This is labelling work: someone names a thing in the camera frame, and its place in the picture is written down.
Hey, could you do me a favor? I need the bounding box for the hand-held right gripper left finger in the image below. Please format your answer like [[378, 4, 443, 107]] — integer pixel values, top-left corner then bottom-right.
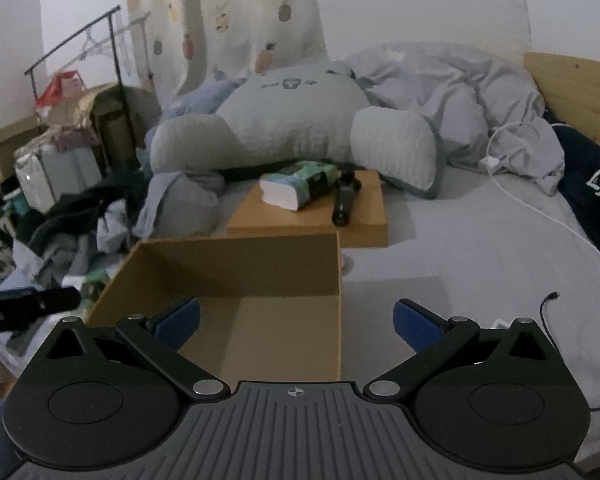
[[46, 297, 232, 402]]

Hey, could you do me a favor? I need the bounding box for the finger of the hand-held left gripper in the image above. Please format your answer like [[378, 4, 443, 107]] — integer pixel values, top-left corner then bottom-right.
[[32, 286, 82, 318]]

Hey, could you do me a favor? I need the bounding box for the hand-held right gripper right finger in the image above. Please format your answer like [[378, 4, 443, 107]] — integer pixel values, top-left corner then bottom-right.
[[363, 298, 557, 404]]

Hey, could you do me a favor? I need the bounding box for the brown cardboard box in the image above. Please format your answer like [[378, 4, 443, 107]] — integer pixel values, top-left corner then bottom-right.
[[86, 232, 344, 384]]

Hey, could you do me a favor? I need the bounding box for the orange cardboard box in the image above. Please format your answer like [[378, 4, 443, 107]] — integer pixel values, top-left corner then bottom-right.
[[227, 169, 389, 249]]

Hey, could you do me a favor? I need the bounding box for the black flashlight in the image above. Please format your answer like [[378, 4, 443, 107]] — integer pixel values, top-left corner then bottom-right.
[[331, 170, 364, 227]]

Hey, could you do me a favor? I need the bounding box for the green tissue pack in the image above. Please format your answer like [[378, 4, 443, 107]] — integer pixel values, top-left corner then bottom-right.
[[258, 159, 342, 211]]

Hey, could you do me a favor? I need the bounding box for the dark clothing pile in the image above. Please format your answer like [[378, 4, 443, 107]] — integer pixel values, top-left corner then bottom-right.
[[12, 172, 148, 283]]

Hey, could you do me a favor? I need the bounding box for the grey crumpled cloth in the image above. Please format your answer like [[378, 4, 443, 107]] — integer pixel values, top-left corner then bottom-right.
[[134, 170, 227, 241]]

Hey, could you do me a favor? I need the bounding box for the white plastic wrapped pack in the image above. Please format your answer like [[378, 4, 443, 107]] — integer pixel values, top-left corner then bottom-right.
[[14, 139, 104, 212]]

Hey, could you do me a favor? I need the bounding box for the brown cardboard carton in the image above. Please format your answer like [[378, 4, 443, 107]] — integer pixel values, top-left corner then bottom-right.
[[0, 122, 48, 188]]

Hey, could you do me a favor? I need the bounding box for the pink fabric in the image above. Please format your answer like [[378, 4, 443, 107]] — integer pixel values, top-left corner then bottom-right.
[[44, 126, 97, 152]]

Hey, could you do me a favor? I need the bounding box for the olive storage box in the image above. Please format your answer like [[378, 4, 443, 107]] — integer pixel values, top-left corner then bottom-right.
[[47, 82, 162, 177]]

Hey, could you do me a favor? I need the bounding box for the red plastic bag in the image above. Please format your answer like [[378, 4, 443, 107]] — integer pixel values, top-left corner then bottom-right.
[[34, 71, 85, 112]]

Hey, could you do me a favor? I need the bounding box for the light blue blanket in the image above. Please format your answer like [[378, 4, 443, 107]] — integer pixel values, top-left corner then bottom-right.
[[161, 77, 248, 117]]

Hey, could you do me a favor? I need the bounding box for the dark navy printed cloth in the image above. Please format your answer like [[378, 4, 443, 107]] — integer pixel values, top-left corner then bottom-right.
[[551, 119, 600, 276]]

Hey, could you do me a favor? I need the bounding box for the grey plush pillow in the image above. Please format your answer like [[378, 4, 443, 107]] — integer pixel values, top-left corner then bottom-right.
[[149, 60, 447, 200]]

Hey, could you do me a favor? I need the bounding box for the grey duvet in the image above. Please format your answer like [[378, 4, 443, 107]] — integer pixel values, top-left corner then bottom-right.
[[344, 42, 567, 197]]

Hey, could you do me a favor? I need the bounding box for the black clothes rack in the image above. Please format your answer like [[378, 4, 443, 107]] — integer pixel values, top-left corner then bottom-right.
[[24, 5, 142, 153]]

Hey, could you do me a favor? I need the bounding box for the wooden headboard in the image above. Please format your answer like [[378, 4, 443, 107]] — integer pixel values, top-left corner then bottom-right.
[[522, 52, 600, 157]]

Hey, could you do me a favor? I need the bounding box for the fruit print curtain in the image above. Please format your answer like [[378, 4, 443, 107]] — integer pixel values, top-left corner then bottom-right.
[[122, 0, 332, 107]]

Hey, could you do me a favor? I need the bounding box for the black cable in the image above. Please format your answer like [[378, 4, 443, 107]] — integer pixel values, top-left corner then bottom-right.
[[539, 292, 562, 353]]

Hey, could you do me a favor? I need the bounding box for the white charging cable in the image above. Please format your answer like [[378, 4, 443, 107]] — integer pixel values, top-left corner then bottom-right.
[[485, 120, 600, 273]]

